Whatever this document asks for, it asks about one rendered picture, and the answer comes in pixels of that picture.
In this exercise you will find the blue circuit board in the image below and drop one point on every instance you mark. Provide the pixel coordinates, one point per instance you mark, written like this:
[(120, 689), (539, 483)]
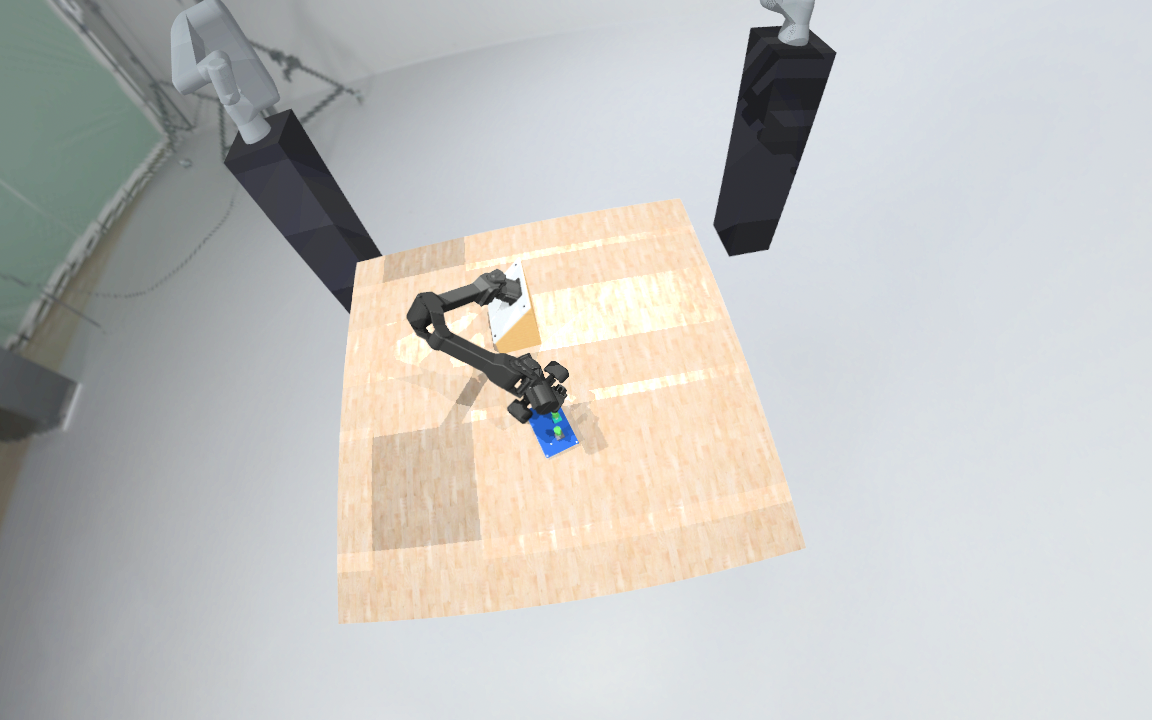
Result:
[(553, 432)]

